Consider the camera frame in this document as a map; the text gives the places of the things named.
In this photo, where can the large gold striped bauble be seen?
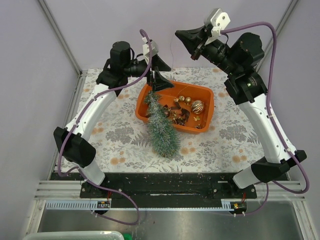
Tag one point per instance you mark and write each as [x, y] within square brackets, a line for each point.
[197, 107]

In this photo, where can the gold flower ornament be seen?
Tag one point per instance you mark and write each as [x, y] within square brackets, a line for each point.
[196, 118]

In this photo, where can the white plastic bin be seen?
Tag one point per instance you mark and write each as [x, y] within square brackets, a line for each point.
[75, 235]

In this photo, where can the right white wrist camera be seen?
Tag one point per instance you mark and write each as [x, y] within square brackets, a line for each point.
[214, 24]

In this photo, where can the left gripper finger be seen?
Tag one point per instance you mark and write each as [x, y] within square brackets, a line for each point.
[158, 63]
[157, 82]

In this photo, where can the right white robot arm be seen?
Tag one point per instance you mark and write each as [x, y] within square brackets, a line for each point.
[248, 90]

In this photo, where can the green object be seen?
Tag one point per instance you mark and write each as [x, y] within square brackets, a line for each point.
[127, 236]

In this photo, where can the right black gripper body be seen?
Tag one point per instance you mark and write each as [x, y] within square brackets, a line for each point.
[200, 45]

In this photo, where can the aluminium frame rail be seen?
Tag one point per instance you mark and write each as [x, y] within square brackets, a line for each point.
[58, 33]

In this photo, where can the small gold bauble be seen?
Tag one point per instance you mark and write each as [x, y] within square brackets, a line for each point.
[188, 100]
[181, 98]

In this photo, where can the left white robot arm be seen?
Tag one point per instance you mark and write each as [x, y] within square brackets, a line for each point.
[73, 140]

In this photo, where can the floral patterned table mat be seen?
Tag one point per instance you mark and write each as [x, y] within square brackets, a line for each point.
[230, 144]

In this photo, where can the brown ribbon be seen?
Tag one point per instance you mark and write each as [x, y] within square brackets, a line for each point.
[177, 114]

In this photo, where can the orange plastic tray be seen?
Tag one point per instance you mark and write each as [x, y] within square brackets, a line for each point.
[197, 123]

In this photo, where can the white slotted cable duct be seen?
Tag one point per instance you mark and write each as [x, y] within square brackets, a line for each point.
[92, 205]

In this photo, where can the small frosted christmas tree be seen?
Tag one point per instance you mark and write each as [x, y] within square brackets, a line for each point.
[162, 134]

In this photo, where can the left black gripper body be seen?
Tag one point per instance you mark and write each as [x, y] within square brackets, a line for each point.
[152, 72]

